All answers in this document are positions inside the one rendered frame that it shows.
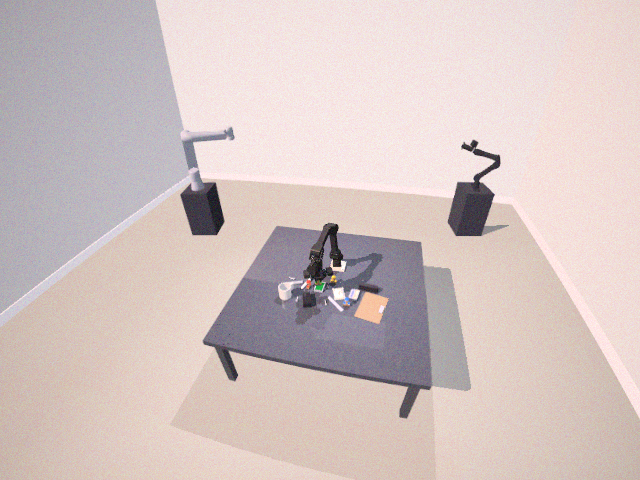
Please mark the white mug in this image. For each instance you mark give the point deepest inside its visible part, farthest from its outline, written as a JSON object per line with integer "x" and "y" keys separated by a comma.
{"x": 285, "y": 290}

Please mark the tan flat board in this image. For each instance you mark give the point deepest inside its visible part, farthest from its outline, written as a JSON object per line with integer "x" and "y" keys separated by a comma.
{"x": 372, "y": 307}

